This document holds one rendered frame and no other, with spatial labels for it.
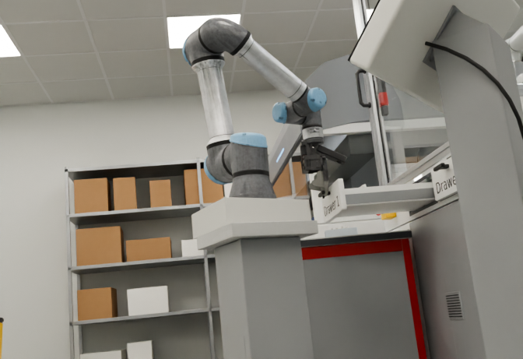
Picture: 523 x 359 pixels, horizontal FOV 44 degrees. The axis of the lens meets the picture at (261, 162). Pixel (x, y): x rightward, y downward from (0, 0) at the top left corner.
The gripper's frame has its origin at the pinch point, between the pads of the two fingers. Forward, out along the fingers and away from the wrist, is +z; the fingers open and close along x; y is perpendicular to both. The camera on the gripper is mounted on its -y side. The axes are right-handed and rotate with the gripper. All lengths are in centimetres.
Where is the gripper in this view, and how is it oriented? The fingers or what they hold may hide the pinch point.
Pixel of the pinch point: (326, 193)
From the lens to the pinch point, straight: 235.4
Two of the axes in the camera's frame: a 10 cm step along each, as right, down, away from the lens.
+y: -9.9, 0.7, -1.3
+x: 1.1, -2.4, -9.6
